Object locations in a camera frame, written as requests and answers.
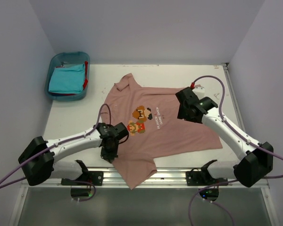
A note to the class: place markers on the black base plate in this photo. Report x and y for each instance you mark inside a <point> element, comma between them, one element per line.
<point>87,178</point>
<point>197,177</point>

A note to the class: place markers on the teal plastic bin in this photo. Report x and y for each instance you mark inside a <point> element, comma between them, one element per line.
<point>68,76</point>

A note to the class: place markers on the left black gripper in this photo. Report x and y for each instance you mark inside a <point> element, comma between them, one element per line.
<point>110,157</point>

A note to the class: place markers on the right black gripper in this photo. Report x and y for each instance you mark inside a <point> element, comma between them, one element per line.
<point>182,115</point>

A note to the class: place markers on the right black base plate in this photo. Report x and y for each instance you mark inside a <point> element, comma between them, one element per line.
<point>197,177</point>

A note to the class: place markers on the pink t shirt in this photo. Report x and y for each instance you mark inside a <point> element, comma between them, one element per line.
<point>150,115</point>

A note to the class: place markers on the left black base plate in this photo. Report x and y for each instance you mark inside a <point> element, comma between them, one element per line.
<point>87,178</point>

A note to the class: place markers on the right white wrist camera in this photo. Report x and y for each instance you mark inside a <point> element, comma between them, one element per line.
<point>198,90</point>

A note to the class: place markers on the turquoise folded t shirt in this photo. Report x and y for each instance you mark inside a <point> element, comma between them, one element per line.
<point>66,80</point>

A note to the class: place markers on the aluminium rail frame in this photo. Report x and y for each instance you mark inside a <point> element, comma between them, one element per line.
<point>156,178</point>

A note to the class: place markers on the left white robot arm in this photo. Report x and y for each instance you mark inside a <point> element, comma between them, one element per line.
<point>43,159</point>

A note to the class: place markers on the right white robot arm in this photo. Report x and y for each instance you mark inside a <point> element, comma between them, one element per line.
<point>252,165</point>

